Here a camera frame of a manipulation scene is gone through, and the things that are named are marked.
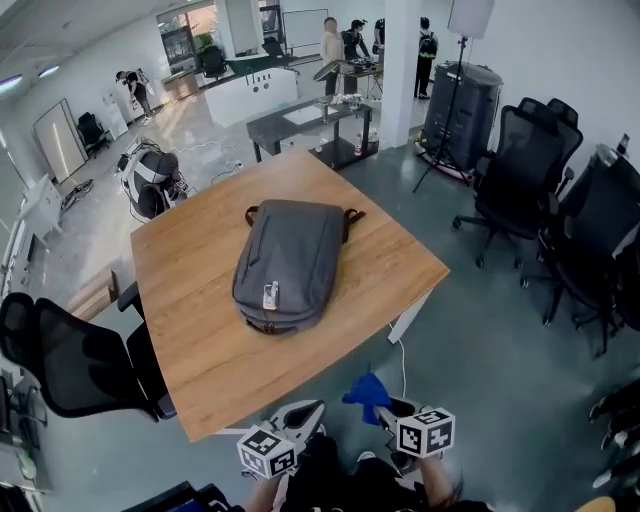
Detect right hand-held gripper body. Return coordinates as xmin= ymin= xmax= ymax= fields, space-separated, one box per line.
xmin=384 ymin=405 xmax=456 ymax=476

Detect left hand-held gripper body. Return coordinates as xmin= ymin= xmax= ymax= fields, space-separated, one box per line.
xmin=237 ymin=421 xmax=307 ymax=481

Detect blue cloth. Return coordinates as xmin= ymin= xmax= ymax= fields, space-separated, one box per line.
xmin=342 ymin=363 xmax=394 ymax=426

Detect grey backpack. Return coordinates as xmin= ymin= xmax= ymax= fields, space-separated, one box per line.
xmin=231 ymin=198 xmax=367 ymax=336

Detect person's left forearm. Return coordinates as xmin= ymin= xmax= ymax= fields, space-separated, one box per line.
xmin=243 ymin=474 xmax=291 ymax=512

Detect person's right forearm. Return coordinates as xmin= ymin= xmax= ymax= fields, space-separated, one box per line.
xmin=417 ymin=452 xmax=464 ymax=509

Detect person's black shirt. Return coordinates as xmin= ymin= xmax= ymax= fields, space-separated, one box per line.
xmin=272 ymin=434 xmax=501 ymax=512

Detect black tablet blue screen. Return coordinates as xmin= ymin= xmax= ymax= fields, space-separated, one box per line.
xmin=119 ymin=480 xmax=246 ymax=512

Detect black mesh office chair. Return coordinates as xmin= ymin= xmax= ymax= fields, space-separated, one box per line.
xmin=519 ymin=144 xmax=640 ymax=359
xmin=452 ymin=97 xmax=576 ymax=269
xmin=0 ymin=282 xmax=179 ymax=424
xmin=544 ymin=97 xmax=585 ymax=201
xmin=588 ymin=379 xmax=640 ymax=491

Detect wooden boards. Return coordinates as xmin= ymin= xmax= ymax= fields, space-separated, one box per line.
xmin=67 ymin=269 xmax=121 ymax=321

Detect black metal trolley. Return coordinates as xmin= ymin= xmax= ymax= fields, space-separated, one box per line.
xmin=0 ymin=367 xmax=51 ymax=494

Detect black two-tier table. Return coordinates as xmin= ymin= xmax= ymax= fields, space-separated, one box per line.
xmin=245 ymin=94 xmax=381 ymax=171

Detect large black equipment case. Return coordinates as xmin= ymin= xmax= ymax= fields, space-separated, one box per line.
xmin=417 ymin=60 xmax=504 ymax=181

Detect black light stand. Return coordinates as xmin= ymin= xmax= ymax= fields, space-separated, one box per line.
xmin=412 ymin=35 xmax=476 ymax=194

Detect white tray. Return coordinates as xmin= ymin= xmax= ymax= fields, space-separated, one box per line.
xmin=282 ymin=104 xmax=326 ymax=126

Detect white counter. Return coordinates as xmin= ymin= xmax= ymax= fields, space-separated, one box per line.
xmin=204 ymin=67 xmax=300 ymax=129

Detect long white low shelf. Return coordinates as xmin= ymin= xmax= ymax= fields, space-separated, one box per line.
xmin=0 ymin=219 xmax=39 ymax=296

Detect small white cabinet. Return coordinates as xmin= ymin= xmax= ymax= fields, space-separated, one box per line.
xmin=17 ymin=173 xmax=66 ymax=246

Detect small wooden work table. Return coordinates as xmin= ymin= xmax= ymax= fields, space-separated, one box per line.
xmin=342 ymin=57 xmax=386 ymax=99

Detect dark round disc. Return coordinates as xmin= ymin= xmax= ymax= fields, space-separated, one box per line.
xmin=313 ymin=58 xmax=351 ymax=81

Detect white standing panel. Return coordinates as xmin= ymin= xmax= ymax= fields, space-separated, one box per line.
xmin=32 ymin=97 xmax=90 ymax=185

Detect white whiteboard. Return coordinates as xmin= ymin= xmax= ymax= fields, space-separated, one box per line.
xmin=281 ymin=8 xmax=330 ymax=50

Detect white softbox panel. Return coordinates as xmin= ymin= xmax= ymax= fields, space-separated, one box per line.
xmin=446 ymin=0 xmax=496 ymax=40

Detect large glass window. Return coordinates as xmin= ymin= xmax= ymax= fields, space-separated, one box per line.
xmin=157 ymin=2 xmax=221 ymax=76

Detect white charging cable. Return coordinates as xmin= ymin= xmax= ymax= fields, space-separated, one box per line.
xmin=387 ymin=319 xmax=409 ymax=399

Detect white keychain charm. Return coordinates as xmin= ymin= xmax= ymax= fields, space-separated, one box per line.
xmin=259 ymin=281 xmax=281 ymax=311

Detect white extension cable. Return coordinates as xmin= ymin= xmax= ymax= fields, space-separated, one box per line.
xmin=169 ymin=139 xmax=246 ymax=176

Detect black cable bundle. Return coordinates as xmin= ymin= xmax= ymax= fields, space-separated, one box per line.
xmin=59 ymin=178 xmax=95 ymax=211

